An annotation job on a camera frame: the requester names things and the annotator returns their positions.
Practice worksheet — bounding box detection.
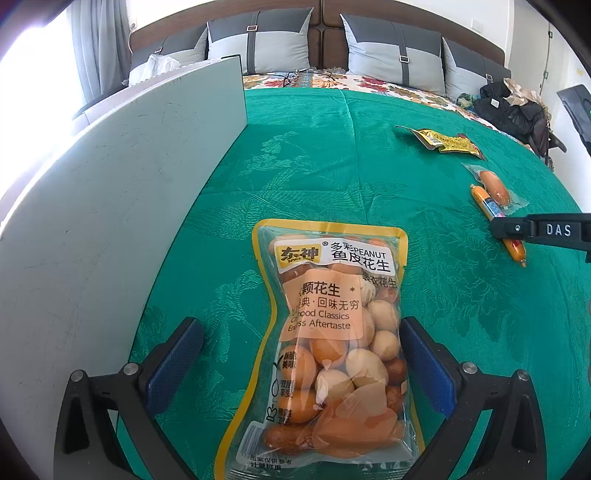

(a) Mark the clear sausage packet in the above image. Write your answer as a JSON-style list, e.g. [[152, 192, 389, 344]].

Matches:
[[462, 162, 529, 214]]

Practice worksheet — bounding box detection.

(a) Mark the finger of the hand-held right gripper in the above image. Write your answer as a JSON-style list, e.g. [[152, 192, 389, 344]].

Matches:
[[489, 213, 591, 264]]

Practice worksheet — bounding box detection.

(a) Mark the clear plastic bag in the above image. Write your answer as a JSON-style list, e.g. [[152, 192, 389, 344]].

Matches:
[[134, 53, 185, 81]]

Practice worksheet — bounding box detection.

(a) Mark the black bag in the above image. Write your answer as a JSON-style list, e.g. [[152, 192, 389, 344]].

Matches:
[[473, 83, 566, 155]]

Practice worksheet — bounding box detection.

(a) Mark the green tablecloth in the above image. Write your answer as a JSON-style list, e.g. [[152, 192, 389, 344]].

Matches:
[[115, 85, 591, 480]]

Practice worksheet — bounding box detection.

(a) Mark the white box with cardboard bottom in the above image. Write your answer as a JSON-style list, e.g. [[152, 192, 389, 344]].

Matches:
[[0, 54, 247, 480]]

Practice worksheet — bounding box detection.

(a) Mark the brown headboard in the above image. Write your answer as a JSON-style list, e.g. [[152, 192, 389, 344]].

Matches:
[[129, 0, 513, 79]]

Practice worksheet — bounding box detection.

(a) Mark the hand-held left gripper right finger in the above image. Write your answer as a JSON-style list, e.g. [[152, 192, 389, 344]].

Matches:
[[398, 316, 548, 480]]

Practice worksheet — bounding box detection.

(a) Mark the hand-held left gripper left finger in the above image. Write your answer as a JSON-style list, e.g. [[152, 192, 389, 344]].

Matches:
[[54, 316, 206, 480]]

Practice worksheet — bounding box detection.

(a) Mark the orange sausage stick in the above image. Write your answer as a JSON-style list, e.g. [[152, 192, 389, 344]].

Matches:
[[470, 185, 528, 268]]

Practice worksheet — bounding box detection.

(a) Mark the floral bedsheet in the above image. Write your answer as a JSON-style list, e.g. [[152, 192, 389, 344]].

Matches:
[[242, 69, 543, 153]]

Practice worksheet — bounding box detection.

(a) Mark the grey two-tone pillow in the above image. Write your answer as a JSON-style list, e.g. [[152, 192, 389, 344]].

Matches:
[[442, 38, 512, 99], [207, 8, 314, 75], [340, 13, 448, 97], [129, 25, 209, 86]]

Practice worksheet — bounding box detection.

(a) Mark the grey curtain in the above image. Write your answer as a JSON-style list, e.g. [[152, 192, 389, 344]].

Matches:
[[67, 0, 132, 100]]

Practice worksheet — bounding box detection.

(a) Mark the yellow-edged peanut packet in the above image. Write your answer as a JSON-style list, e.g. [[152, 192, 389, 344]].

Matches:
[[215, 218, 426, 480]]

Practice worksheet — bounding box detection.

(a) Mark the tan cloth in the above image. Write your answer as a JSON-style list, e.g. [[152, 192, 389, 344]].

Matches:
[[503, 78, 541, 109]]

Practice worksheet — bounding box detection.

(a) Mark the brown yellow red snack packet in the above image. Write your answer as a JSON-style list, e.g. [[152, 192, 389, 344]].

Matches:
[[394, 126, 488, 161]]

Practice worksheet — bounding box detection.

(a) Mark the black cable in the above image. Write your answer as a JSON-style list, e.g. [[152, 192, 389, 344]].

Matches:
[[270, 68, 345, 88]]

